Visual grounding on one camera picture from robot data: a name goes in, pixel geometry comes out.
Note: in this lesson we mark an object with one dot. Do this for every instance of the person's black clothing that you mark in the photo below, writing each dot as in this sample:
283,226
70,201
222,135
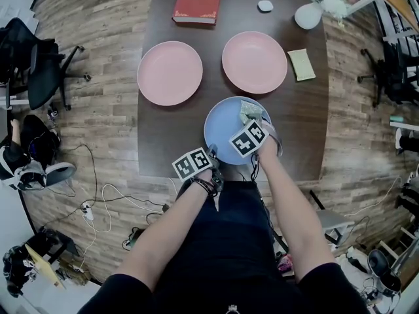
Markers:
229,250

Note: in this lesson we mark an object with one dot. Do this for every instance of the blue plate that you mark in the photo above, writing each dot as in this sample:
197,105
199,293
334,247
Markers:
222,126

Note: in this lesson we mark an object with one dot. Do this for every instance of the small white oval case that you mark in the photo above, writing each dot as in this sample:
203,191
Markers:
265,6

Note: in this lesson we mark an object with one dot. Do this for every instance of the small metal buckle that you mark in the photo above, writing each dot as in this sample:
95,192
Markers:
231,309

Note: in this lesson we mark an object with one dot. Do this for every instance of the pink bag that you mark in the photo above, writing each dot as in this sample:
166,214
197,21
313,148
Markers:
285,263

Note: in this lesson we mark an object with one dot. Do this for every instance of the green patterned sponge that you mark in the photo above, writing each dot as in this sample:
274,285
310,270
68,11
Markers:
250,108

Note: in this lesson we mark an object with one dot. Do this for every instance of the black office chair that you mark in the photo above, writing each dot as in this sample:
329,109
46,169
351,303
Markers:
42,83
396,77

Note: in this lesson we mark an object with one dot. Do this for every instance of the white power strip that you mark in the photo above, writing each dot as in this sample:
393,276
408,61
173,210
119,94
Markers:
88,213

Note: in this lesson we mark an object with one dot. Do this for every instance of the red hardcover book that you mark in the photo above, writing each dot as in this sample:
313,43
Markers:
198,0

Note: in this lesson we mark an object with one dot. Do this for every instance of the yellow board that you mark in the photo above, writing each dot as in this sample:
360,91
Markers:
44,265

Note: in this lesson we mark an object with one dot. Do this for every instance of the white ceramic vase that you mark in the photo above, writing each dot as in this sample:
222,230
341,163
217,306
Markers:
307,16

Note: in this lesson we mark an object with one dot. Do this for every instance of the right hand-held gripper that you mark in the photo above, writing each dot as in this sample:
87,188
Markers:
247,139

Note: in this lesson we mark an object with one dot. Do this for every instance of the yellow green sponge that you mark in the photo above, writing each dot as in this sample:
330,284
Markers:
301,64

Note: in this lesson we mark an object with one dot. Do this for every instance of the person's right forearm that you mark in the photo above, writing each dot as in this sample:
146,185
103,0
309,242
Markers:
294,221

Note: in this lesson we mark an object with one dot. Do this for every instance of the pink plate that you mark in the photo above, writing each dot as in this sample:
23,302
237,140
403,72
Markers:
170,73
254,62

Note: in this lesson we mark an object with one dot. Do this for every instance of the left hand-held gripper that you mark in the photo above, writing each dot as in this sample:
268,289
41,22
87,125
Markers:
191,163

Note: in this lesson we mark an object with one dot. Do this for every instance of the person's left forearm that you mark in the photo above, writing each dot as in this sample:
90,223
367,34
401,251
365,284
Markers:
163,231

